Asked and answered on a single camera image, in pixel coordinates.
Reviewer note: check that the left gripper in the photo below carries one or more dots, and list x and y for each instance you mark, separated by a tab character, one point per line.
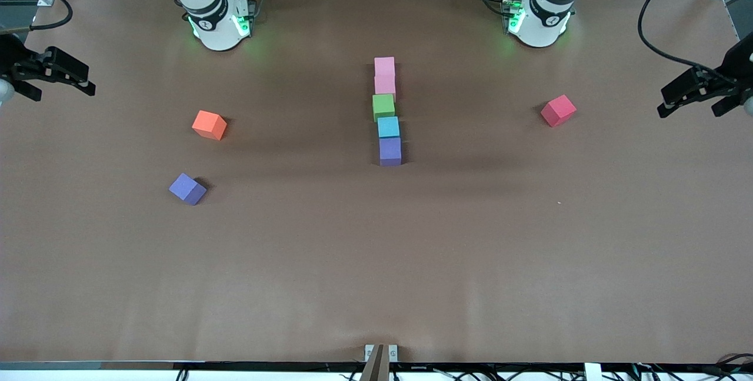
740	66

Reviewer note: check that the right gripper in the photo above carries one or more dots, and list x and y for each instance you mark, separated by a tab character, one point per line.
12	57

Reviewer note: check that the teal foam cube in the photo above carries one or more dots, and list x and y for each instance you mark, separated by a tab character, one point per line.
388	127

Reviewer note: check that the purple foam cube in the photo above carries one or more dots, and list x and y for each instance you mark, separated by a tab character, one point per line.
390	150
187	188

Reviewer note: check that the green foam cube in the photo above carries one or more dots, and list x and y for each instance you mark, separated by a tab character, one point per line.
383	107

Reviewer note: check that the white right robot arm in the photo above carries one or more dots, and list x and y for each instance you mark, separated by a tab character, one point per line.
219	37

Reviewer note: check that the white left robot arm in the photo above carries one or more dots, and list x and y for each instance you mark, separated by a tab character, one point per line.
541	31

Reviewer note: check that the red foam cube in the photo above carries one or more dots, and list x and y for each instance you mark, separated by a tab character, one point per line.
557	110

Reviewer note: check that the orange foam cube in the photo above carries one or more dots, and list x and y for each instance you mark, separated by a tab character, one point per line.
209	125

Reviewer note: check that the white tag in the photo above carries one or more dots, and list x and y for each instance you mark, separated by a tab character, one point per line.
593	372

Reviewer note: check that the brown table cover sheet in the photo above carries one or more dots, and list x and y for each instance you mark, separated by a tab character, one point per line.
376	251

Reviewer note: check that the small metal bracket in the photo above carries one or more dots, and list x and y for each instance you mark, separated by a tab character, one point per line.
393	353

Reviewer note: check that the brown wedge-shaped post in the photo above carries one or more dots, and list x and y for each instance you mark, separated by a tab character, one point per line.
376	366

